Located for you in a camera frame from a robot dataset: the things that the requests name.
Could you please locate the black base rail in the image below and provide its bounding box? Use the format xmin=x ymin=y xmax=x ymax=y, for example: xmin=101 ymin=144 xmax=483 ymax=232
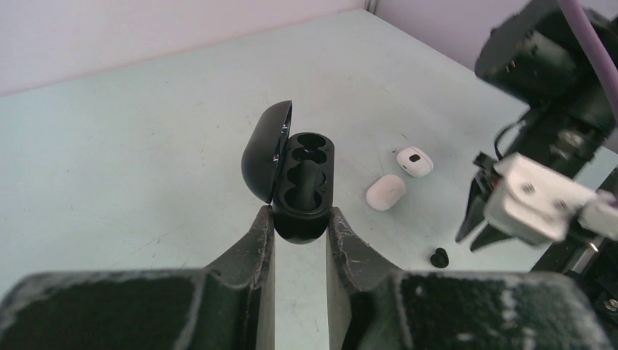
xmin=531 ymin=206 xmax=617 ymax=346

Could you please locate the black charging case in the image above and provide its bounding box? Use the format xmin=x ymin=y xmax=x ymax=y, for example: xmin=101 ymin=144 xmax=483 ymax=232
xmin=241 ymin=101 xmax=335 ymax=244

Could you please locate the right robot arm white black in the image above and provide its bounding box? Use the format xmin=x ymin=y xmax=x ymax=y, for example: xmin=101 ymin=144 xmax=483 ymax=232
xmin=455 ymin=1 xmax=617 ymax=251

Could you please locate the black earbud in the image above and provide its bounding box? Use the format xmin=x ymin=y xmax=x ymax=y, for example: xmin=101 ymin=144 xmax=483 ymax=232
xmin=429 ymin=247 xmax=450 ymax=269

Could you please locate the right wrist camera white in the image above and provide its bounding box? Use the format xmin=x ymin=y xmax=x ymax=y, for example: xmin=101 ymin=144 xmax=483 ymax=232
xmin=484 ymin=153 xmax=617 ymax=246

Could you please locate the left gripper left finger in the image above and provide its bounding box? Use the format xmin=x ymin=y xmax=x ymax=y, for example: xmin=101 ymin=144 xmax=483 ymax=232
xmin=1 ymin=206 xmax=275 ymax=349

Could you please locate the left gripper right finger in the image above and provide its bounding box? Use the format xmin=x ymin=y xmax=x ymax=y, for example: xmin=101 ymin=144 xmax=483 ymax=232
xmin=326 ymin=208 xmax=613 ymax=349

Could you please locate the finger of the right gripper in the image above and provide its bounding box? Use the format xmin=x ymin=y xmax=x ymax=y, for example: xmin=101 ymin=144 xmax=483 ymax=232
xmin=455 ymin=179 xmax=488 ymax=243
xmin=469 ymin=224 xmax=512 ymax=252

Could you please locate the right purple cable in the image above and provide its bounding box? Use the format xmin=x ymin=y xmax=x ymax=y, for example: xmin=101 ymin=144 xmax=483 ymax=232
xmin=560 ymin=0 xmax=618 ymax=122

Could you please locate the white charging case with dot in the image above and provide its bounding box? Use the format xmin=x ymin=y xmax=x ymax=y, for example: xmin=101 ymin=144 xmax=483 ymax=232
xmin=396 ymin=147 xmax=434 ymax=178

